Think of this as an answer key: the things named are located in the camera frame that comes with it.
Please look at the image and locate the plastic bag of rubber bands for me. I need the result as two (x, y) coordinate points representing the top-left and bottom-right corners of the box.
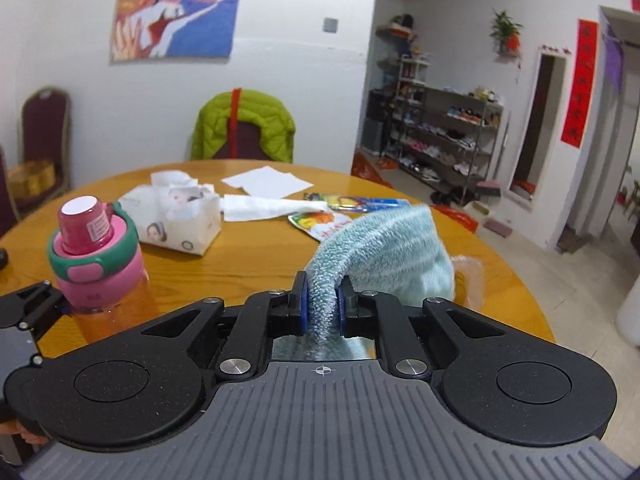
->
(451, 256), (485, 312)

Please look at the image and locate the potted wall plant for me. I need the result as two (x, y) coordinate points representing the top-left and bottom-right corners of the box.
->
(490, 10), (523, 56)

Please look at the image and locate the near dark red chair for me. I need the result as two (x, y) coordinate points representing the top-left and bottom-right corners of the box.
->
(0, 148), (20, 236)

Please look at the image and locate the red plastic bag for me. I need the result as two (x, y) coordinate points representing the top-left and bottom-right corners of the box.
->
(350, 152), (393, 188)

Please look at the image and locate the grey wall switch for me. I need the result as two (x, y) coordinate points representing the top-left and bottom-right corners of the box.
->
(322, 18), (338, 34)

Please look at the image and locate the blue yellow flat packet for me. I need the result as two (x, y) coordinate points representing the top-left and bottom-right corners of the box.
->
(304, 193), (411, 214)

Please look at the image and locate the round wooden table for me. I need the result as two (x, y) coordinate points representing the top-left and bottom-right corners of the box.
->
(1, 159), (554, 358)

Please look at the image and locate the white tissue pack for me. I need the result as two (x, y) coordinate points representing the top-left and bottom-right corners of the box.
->
(119, 170), (221, 256)

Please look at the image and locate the left hand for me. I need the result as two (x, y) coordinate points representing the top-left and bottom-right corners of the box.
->
(0, 420), (49, 445)

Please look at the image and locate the metal shoe rack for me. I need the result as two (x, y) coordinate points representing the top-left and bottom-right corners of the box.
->
(381, 55), (504, 205)

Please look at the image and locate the anime wall poster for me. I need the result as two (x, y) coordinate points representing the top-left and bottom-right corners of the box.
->
(110, 0), (240, 63)

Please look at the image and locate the light blue striped towel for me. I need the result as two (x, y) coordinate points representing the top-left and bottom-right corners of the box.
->
(292, 206), (456, 361)

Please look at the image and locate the green white snack packet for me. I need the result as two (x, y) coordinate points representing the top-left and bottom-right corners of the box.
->
(288, 211), (352, 242)

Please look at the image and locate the dark red chair with jacket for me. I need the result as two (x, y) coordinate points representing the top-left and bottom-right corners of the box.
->
(213, 122), (270, 160)

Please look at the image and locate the white paper sheet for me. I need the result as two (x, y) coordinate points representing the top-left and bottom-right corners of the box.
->
(222, 166), (314, 200)

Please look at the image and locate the red door couplet banner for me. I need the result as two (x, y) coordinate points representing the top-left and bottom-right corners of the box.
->
(561, 20), (599, 148)

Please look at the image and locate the dark red gold chair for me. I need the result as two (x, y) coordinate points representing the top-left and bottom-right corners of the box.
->
(16, 87), (70, 214)

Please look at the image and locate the gold round tin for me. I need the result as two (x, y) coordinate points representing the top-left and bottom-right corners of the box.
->
(8, 159), (56, 200)

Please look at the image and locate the pink water bottle green handle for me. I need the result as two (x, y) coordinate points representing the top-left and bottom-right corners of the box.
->
(47, 195), (160, 342)

